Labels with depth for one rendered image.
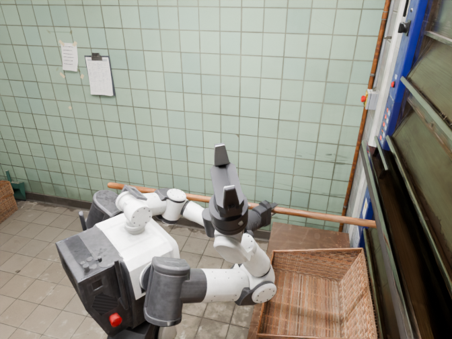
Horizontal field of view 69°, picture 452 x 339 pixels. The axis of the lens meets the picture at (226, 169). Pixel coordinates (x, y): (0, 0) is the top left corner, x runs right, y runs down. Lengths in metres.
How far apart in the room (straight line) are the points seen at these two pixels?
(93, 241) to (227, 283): 0.41
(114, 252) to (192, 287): 0.25
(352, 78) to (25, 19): 2.58
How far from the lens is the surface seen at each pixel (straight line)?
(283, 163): 2.72
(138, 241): 1.02
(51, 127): 3.56
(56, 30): 3.18
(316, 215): 1.47
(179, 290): 0.90
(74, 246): 1.07
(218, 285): 0.96
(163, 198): 1.31
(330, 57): 2.46
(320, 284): 2.04
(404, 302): 0.87
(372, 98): 2.17
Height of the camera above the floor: 2.04
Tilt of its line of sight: 28 degrees down
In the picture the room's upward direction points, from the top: straight up
